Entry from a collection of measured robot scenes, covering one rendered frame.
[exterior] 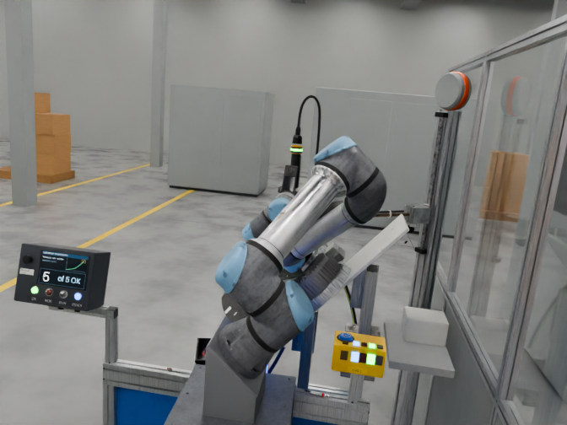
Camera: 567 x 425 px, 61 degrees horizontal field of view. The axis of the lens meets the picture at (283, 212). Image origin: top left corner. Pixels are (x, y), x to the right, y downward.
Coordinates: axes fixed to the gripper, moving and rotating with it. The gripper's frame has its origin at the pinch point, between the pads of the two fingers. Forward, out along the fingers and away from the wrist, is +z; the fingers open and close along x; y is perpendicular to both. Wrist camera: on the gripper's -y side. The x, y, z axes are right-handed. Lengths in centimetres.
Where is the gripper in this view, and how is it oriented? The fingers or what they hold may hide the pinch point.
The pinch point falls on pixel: (294, 186)
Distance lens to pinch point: 184.2
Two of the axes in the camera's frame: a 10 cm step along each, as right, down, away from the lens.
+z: 1.5, -2.2, 9.6
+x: 9.9, 1.1, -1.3
